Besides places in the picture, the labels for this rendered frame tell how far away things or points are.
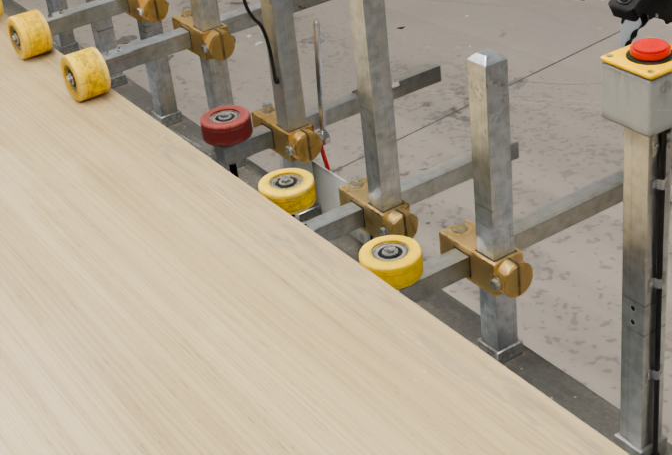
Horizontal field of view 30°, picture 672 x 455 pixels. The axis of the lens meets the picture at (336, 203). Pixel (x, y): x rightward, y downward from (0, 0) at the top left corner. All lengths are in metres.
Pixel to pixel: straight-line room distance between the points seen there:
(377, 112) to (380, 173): 0.10
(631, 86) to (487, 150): 0.31
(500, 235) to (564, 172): 1.99
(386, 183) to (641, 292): 0.51
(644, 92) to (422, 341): 0.38
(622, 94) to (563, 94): 2.75
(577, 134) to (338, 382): 2.50
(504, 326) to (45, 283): 0.60
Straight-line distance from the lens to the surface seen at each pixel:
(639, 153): 1.34
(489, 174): 1.56
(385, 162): 1.79
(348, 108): 2.10
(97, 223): 1.76
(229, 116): 1.98
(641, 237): 1.39
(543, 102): 4.01
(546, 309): 3.04
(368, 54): 1.71
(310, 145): 1.99
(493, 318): 1.68
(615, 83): 1.30
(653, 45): 1.30
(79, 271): 1.66
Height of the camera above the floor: 1.75
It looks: 30 degrees down
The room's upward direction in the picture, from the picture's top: 7 degrees counter-clockwise
